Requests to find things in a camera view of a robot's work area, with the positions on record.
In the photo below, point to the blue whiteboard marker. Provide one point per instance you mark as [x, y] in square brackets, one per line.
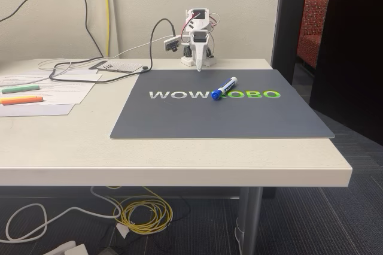
[224, 88]

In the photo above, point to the green marker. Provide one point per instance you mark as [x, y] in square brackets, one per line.
[20, 88]

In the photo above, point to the orange marker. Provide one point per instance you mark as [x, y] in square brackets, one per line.
[22, 100]

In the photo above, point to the dark grey WOWROBO mat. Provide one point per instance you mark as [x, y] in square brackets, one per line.
[221, 114]

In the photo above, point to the dotted paper sheet black print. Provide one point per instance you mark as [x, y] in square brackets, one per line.
[122, 66]

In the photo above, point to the red patterned chair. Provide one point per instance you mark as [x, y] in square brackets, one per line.
[312, 36]

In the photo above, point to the white printed paper sheet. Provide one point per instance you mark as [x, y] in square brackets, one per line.
[39, 110]
[74, 77]
[66, 92]

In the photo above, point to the dark wooden door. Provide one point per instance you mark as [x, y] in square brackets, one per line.
[353, 57]

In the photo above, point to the grey metal table leg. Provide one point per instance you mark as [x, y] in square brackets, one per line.
[249, 222]

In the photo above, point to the white power adapter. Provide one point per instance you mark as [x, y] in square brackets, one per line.
[67, 249]

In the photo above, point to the white camera box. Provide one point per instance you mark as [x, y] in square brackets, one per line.
[172, 43]

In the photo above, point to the black door frame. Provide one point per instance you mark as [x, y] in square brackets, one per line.
[288, 21]

